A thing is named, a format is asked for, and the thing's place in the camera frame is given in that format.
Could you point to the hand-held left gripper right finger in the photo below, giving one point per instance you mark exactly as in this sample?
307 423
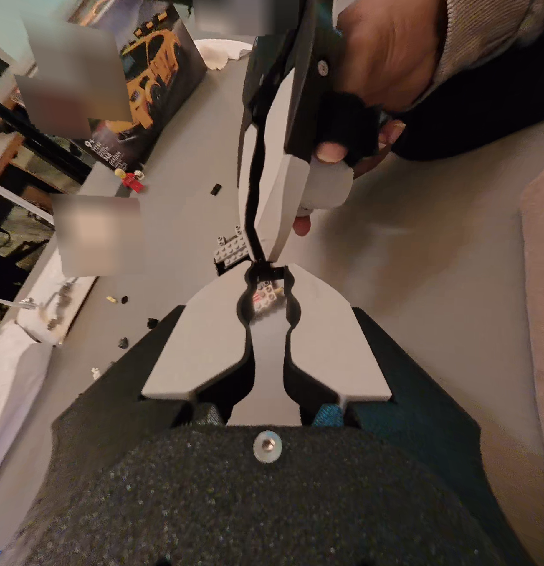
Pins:
338 349

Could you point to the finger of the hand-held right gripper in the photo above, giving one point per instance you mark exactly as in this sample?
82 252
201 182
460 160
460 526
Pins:
280 185
246 177

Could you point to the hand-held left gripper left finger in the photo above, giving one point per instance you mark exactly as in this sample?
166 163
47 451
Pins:
196 349

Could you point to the black brick chassis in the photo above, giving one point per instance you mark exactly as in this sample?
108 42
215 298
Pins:
232 252

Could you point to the person's right forearm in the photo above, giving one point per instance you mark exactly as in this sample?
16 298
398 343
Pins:
497 35

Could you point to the small black square plate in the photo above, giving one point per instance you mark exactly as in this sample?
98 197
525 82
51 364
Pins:
215 189

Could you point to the crumpled white paper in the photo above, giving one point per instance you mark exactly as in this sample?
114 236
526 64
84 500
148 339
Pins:
219 53

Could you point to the red toy minifigure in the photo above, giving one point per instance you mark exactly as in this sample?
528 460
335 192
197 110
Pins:
131 181

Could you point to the black toy car box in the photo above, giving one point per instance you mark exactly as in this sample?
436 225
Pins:
166 66

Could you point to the clear plastic parts bag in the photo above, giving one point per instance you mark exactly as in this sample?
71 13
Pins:
59 305

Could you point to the printed white paper bag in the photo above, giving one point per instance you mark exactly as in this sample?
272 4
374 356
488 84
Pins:
15 398

